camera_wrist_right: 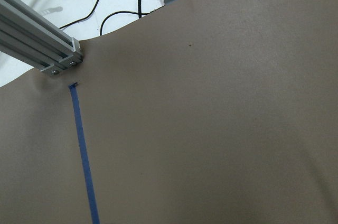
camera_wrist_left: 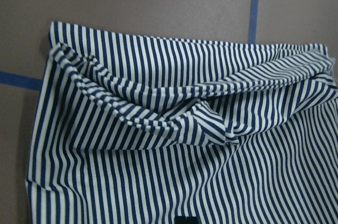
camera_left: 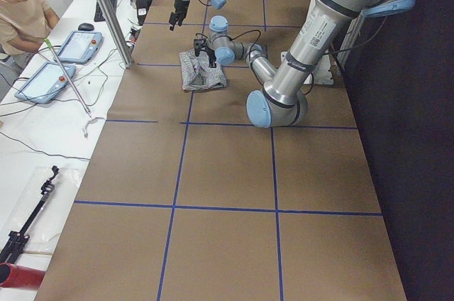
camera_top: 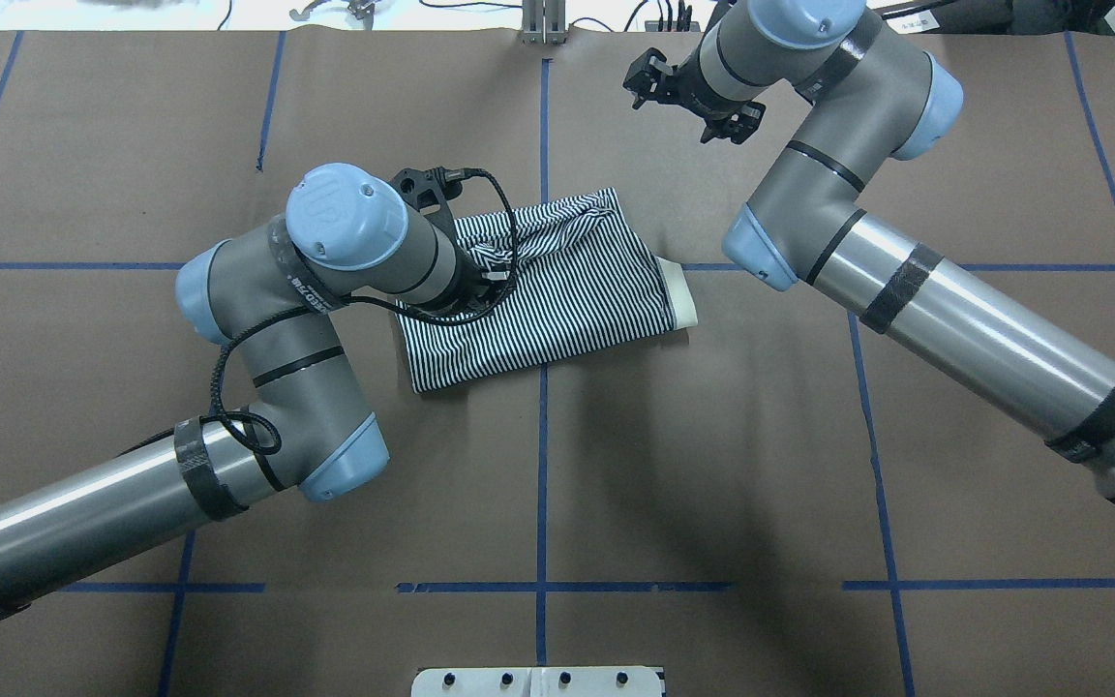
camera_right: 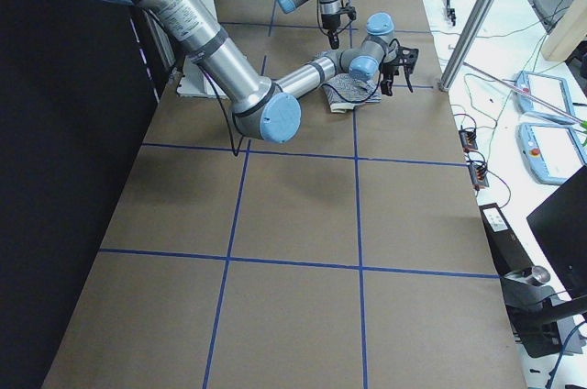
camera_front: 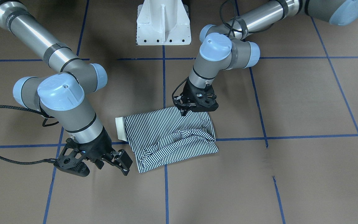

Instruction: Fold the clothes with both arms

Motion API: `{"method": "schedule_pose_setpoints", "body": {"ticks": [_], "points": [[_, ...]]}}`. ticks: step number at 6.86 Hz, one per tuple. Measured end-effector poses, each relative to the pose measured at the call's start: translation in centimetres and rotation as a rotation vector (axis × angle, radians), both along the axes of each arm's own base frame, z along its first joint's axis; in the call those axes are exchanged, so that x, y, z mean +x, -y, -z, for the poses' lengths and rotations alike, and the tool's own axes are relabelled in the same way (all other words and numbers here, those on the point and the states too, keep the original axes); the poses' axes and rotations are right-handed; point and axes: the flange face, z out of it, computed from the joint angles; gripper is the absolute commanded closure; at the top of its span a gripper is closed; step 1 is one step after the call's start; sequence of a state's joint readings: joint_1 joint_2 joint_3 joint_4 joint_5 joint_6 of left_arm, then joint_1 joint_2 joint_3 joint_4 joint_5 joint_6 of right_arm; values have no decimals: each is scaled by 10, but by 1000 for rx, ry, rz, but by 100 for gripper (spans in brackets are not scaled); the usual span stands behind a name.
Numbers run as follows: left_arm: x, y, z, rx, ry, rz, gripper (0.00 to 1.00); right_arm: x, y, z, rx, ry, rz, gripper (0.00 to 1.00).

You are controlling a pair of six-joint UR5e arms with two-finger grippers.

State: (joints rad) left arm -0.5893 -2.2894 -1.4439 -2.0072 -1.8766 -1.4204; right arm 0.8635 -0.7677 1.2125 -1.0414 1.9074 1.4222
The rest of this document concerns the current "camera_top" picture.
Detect aluminium frame post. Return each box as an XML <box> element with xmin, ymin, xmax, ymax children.
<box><xmin>518</xmin><ymin>0</ymin><xmax>569</xmax><ymax>45</ymax></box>

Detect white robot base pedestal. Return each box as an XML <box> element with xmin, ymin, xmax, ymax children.
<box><xmin>410</xmin><ymin>665</ymin><xmax>668</xmax><ymax>696</ymax></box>

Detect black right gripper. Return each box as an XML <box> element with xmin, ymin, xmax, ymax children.
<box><xmin>622</xmin><ymin>48</ymin><xmax>767</xmax><ymax>145</ymax></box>

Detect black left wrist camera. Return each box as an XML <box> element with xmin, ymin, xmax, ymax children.
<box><xmin>390</xmin><ymin>167</ymin><xmax>469</xmax><ymax>215</ymax></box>

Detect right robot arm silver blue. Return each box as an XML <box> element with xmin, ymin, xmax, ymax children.
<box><xmin>622</xmin><ymin>1</ymin><xmax>1115</xmax><ymax>504</ymax></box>

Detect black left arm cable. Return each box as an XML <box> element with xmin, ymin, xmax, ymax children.
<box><xmin>209</xmin><ymin>167</ymin><xmax>520</xmax><ymax>458</ymax></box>

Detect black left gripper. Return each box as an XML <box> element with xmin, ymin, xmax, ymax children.
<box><xmin>450</xmin><ymin>246</ymin><xmax>505</xmax><ymax>312</ymax></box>

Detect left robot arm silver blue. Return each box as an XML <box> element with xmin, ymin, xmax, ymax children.
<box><xmin>0</xmin><ymin>163</ymin><xmax>518</xmax><ymax>621</ymax></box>

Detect striped polo shirt white collar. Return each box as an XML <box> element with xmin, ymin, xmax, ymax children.
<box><xmin>399</xmin><ymin>187</ymin><xmax>698</xmax><ymax>393</ymax></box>

